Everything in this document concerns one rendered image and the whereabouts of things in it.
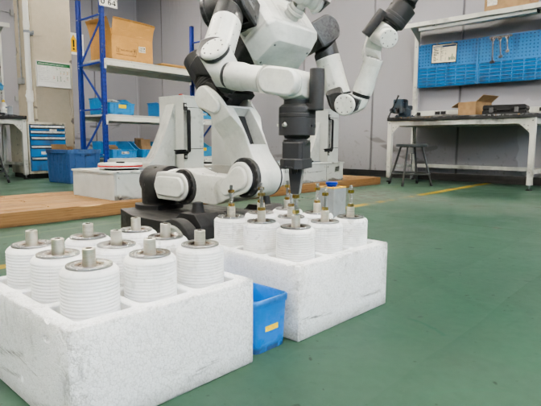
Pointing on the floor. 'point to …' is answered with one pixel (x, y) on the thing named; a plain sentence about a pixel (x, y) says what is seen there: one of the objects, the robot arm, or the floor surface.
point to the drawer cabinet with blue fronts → (35, 147)
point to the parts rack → (123, 74)
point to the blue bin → (267, 317)
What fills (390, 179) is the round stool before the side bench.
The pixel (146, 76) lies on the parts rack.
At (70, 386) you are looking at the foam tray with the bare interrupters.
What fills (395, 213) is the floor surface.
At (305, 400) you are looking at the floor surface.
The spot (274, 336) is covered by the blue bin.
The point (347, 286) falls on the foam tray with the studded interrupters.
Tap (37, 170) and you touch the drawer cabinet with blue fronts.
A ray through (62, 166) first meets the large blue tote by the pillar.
